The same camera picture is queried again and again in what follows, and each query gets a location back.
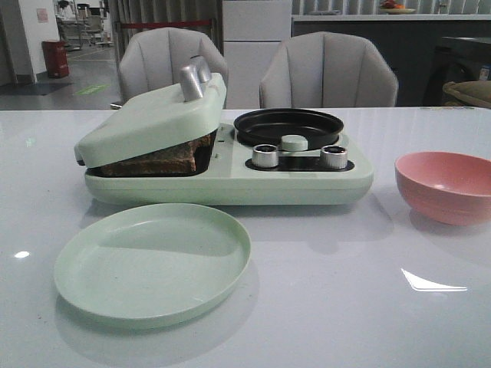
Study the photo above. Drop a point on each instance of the white cabinet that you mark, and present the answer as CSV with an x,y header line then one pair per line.
x,y
252,31

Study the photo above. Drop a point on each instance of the left silver control knob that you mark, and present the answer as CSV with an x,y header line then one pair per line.
x,y
265,156

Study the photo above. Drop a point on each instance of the right grey upholstered chair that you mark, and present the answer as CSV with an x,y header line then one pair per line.
x,y
327,69

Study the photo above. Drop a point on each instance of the light green round plate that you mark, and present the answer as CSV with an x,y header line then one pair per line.
x,y
154,265

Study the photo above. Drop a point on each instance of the green breakfast maker base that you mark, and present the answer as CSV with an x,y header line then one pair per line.
x,y
229,181

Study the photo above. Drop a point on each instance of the silver lid handle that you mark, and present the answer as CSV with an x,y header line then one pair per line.
x,y
194,77

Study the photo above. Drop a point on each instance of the green round pan knob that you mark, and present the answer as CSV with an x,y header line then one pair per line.
x,y
294,143

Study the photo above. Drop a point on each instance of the tan cushion at right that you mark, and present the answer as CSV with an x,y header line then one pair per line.
x,y
472,93

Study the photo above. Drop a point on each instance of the pink plastic bowl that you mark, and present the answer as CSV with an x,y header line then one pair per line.
x,y
451,188

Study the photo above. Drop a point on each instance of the grey upholstered chair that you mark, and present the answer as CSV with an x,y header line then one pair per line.
x,y
153,59
327,69

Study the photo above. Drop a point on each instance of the fruit plate on counter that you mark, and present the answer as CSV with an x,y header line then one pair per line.
x,y
394,8

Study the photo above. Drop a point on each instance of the white bread slice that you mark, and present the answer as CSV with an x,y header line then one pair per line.
x,y
175,159
203,141

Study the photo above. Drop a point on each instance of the silver control knob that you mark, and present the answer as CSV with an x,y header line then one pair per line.
x,y
333,157
265,156

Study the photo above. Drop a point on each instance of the right silver control knob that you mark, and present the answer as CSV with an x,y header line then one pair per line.
x,y
333,157

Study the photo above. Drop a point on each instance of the black round frying pan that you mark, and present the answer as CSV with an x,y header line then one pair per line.
x,y
270,125

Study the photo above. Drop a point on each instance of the green breakfast maker lid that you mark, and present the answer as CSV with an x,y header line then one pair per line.
x,y
153,121

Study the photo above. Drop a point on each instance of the red bin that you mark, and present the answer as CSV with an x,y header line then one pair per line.
x,y
55,58

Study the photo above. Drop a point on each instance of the left grey upholstered chair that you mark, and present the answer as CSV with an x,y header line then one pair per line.
x,y
153,59

